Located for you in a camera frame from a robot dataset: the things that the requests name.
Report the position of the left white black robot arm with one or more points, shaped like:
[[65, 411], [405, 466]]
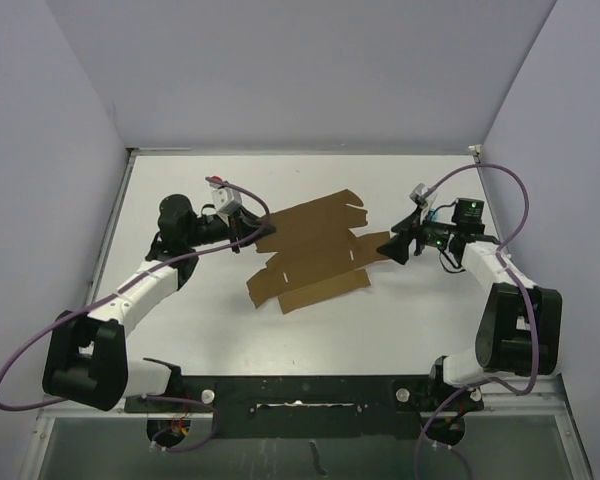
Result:
[[87, 360]]

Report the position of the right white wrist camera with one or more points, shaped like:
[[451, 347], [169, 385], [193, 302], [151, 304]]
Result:
[[423, 200]]

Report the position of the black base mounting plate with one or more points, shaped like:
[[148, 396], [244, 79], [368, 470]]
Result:
[[317, 407]]

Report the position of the brown cardboard box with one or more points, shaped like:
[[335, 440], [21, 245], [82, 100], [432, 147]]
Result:
[[315, 254]]

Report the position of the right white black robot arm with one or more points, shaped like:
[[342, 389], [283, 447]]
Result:
[[517, 340]]

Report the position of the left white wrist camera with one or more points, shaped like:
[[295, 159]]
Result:
[[226, 200]]

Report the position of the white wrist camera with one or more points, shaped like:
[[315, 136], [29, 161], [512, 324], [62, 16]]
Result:
[[423, 200], [226, 200]]

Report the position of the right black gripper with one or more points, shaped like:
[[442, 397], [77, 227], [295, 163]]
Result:
[[408, 229]]

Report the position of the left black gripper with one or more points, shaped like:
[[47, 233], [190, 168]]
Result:
[[237, 222]]

